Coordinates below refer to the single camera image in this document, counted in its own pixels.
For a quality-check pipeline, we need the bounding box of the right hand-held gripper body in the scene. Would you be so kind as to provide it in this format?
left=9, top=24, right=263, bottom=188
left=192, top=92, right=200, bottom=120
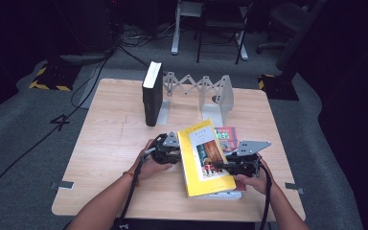
left=234, top=140, right=272, bottom=178

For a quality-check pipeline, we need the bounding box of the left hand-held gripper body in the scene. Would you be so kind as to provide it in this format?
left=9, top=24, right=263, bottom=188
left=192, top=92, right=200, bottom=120
left=150, top=131, right=181, bottom=166

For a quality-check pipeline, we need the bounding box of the red illustrated book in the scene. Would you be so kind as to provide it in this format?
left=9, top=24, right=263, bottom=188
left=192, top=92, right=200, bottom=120
left=214, top=126, right=247, bottom=193

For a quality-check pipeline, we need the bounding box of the yellow paperback book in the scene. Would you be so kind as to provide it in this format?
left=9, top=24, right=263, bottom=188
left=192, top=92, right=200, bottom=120
left=176, top=119, right=238, bottom=198

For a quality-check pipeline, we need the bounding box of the blue paperback book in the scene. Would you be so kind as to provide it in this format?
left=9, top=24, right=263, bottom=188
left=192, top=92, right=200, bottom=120
left=188, top=190, right=243, bottom=200

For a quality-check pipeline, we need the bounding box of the black hardcover book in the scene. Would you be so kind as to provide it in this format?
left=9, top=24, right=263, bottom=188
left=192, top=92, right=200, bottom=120
left=142, top=60, right=165, bottom=127

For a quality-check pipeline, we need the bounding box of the white expandable bookend rack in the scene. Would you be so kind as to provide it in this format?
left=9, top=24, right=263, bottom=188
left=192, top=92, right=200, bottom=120
left=156, top=71, right=235, bottom=128

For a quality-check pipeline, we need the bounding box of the person's left hand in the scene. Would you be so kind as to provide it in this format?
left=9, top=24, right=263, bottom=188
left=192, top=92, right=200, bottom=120
left=128, top=139, right=175, bottom=180

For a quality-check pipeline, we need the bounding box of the person's right hand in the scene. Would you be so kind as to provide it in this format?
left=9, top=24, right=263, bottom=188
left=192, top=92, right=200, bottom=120
left=235, top=155, right=275, bottom=196

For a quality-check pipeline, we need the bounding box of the grey tape piece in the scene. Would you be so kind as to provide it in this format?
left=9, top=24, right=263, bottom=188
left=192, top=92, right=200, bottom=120
left=49, top=180, right=75, bottom=191
left=285, top=181, right=305, bottom=195

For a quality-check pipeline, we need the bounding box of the black yellow striped base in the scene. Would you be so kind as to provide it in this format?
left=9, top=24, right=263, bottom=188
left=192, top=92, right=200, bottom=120
left=258, top=74, right=300, bottom=102
left=28, top=61, right=81, bottom=93

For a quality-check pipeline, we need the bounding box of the black folding chair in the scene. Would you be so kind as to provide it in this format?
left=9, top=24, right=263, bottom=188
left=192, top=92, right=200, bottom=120
left=195, top=0, right=253, bottom=65

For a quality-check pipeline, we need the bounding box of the black office chair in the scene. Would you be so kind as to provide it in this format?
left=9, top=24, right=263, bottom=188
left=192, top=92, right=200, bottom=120
left=256, top=1, right=311, bottom=56

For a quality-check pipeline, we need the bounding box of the dark equipment box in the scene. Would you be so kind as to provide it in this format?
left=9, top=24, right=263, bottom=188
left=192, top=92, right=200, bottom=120
left=52, top=0, right=118, bottom=56

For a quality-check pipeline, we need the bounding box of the left hand-held gripper cable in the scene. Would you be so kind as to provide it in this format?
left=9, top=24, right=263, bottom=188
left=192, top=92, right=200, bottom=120
left=113, top=148, right=157, bottom=230

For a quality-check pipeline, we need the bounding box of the hand-held gripper cable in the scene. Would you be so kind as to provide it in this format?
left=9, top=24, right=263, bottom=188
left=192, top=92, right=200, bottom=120
left=113, top=148, right=157, bottom=230
left=258, top=159, right=273, bottom=230

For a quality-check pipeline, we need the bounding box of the red string bracelet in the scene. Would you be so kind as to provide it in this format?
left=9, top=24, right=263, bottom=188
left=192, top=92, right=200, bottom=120
left=123, top=171, right=141, bottom=187

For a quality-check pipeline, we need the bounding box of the right hand-held gripper cable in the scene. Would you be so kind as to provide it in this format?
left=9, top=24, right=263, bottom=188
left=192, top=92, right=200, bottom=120
left=258, top=159, right=273, bottom=230

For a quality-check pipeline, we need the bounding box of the short black floor cable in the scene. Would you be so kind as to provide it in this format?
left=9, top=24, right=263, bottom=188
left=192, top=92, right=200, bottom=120
left=118, top=44, right=151, bottom=69

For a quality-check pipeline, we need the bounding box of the white desk frame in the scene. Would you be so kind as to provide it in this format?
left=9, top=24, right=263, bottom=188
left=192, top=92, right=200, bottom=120
left=171, top=0, right=250, bottom=61

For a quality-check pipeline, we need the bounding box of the long black floor cable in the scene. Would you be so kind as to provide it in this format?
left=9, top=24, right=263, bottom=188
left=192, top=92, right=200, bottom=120
left=0, top=47, right=119, bottom=212

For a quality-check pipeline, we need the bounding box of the tangle of floor cables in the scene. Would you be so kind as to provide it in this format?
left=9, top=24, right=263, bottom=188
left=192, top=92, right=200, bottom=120
left=119, top=22, right=176, bottom=49

